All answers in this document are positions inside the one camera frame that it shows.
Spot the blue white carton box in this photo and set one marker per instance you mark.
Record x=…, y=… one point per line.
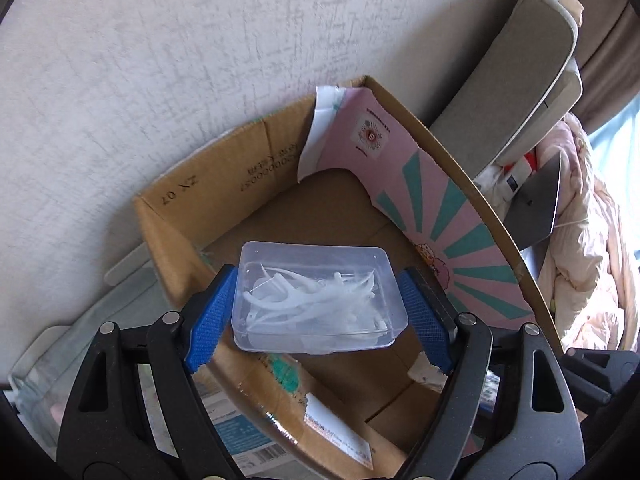
x=257, y=455

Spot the beige plush toy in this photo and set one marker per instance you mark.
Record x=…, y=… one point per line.
x=575, y=9

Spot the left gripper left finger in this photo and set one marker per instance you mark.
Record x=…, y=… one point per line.
x=105, y=431

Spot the pink quilt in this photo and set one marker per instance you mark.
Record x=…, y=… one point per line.
x=590, y=278

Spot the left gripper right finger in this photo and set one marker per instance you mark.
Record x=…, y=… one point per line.
x=505, y=412

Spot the floral blue bedsheet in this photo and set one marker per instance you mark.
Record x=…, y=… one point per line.
x=42, y=379

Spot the grey laptop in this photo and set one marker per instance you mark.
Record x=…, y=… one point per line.
x=531, y=216

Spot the cardboard box pink outside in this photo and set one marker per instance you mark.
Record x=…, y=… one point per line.
x=384, y=193

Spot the white bed rail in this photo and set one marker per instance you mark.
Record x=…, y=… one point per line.
x=135, y=260

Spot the curtain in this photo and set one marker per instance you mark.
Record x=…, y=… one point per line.
x=607, y=55

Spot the clear plastic floss box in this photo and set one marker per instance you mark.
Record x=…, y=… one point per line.
x=316, y=300

